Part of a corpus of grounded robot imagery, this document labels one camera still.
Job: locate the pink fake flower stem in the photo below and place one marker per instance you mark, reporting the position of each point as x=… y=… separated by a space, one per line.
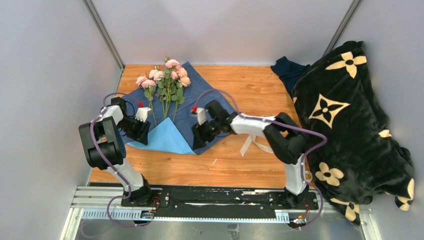
x=182 y=81

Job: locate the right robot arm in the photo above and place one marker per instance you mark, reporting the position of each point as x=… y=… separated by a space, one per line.
x=282 y=134

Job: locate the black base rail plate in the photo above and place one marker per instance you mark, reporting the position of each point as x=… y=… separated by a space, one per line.
x=225 y=203

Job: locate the blue wrapping paper sheet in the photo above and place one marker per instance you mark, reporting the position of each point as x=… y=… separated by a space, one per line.
x=174 y=134

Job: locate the cream ribbon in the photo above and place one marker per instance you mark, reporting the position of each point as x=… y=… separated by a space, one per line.
x=251 y=139

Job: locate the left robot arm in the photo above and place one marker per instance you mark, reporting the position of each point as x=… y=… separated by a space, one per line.
x=104 y=147

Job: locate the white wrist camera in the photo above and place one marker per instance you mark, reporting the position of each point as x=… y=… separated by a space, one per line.
x=200 y=114
x=142 y=112

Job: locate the black patterned plush blanket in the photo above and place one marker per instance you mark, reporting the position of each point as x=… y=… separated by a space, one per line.
x=361 y=159

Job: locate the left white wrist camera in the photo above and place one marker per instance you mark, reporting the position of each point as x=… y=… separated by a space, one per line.
x=142 y=112

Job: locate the right vertical frame post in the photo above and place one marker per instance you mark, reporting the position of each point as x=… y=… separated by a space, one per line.
x=344 y=23

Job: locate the left vertical frame post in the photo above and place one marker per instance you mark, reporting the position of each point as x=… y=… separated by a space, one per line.
x=95 y=16

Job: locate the vertical frame post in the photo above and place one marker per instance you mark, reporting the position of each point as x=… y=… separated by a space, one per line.
x=344 y=23
x=95 y=16

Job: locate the dark navy cloth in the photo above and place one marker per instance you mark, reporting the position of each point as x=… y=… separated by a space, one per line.
x=288 y=72

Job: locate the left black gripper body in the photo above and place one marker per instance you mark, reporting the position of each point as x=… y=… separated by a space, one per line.
x=133 y=127

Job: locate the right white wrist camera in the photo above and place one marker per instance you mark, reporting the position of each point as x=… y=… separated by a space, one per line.
x=200 y=114

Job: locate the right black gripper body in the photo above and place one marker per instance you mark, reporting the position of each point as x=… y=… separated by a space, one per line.
x=215 y=124

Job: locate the aluminium frame rail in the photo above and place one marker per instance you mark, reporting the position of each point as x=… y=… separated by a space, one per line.
x=97 y=212

